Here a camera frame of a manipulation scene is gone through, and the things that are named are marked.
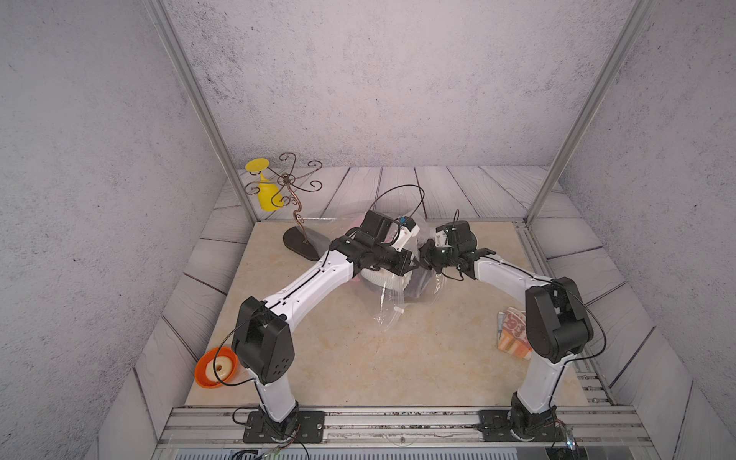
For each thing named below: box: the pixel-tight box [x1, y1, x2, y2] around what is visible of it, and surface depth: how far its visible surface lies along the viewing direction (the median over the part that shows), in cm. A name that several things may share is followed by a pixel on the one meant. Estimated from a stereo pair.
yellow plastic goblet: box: [245, 158, 285, 212], surface depth 95 cm
